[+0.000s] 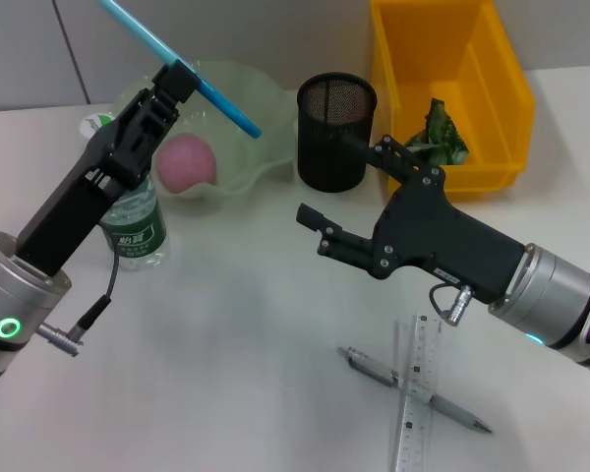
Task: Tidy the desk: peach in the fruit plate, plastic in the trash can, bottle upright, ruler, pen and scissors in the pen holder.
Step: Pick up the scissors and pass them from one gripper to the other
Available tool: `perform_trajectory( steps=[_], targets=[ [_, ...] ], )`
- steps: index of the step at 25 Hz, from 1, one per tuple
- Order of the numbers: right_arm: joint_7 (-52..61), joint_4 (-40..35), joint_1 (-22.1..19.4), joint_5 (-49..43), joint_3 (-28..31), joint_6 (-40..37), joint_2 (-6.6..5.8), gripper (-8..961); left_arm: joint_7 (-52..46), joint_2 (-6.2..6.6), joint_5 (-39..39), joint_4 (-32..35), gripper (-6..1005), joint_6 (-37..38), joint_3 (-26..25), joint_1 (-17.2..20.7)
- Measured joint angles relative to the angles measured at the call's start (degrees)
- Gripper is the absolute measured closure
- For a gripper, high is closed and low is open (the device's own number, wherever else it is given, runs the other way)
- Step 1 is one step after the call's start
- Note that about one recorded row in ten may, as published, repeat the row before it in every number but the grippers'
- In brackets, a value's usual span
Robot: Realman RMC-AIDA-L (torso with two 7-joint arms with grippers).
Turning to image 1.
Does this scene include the yellow plastic bin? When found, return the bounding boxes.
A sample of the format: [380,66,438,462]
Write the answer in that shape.
[371,0,537,201]

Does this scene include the clear green-label water bottle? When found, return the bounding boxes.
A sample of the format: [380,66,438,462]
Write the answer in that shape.
[78,111,171,271]

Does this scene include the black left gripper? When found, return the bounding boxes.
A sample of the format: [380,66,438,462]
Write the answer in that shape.
[13,113,157,277]

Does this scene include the grey white ballpoint pen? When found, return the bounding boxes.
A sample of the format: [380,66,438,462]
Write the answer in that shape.
[336,345,493,435]

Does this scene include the green plastic wrapper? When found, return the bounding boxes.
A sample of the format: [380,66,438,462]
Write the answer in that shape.
[403,97,472,166]

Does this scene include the translucent green wavy fruit plate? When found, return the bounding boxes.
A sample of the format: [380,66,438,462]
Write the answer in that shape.
[112,59,299,201]

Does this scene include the pink peach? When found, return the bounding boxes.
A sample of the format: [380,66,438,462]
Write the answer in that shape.
[155,132,217,195]

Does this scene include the black mesh pen holder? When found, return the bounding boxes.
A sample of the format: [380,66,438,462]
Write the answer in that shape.
[296,72,379,194]

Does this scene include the clear plastic ruler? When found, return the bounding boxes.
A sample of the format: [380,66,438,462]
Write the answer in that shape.
[390,314,446,472]

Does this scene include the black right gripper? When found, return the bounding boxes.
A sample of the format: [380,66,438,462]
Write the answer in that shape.
[296,133,527,304]

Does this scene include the blue capped scissors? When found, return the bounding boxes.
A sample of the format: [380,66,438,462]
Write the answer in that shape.
[96,0,264,140]

